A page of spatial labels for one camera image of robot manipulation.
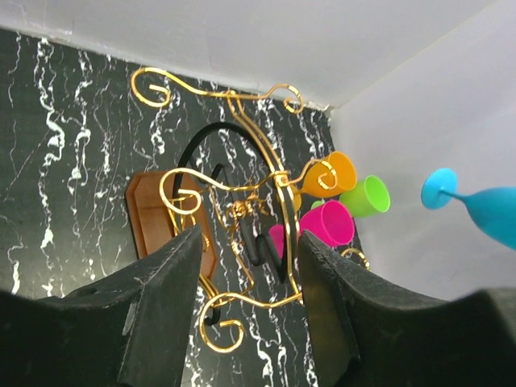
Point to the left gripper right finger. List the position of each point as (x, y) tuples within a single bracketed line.
[(367, 331)]

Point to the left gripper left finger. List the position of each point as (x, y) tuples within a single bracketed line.
[(128, 329)]

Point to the pink wine glass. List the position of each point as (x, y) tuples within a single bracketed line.
[(331, 222)]

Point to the green wine glass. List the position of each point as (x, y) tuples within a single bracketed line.
[(369, 197)]

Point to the orange wine glass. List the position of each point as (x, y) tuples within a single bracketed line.
[(325, 178)]

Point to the blue wine glass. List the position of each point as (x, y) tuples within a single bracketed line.
[(492, 210)]

